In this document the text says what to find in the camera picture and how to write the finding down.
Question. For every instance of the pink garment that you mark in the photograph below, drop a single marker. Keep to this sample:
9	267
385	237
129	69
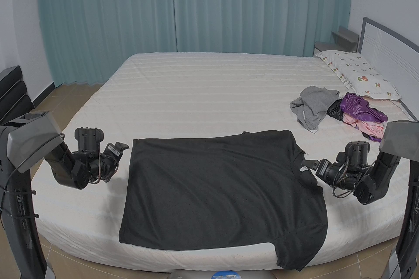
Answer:
368	127

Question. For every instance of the grey garment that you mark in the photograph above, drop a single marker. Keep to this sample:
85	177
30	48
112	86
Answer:
314	104

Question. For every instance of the black T-shirt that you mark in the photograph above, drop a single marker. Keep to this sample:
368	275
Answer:
212	189

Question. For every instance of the black chest of drawers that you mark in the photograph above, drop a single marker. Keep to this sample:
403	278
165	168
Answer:
13	91

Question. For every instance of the grey bedside table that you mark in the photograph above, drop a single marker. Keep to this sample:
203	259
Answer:
343	35

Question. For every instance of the white printed pillow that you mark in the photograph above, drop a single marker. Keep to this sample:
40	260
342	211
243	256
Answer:
356	71

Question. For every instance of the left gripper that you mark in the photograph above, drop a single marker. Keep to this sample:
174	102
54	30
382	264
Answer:
108	166

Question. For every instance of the purple garment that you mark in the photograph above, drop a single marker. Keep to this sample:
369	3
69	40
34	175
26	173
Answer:
358	106

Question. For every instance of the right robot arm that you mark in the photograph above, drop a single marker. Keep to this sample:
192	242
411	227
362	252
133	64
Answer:
376	179

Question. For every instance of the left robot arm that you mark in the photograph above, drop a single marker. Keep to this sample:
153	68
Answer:
29	140

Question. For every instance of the black glossy garment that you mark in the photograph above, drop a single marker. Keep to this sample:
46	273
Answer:
334	111

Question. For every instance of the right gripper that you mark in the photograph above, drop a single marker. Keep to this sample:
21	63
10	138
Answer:
332	173

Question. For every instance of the bed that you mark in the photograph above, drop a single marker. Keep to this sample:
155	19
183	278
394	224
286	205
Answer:
203	91

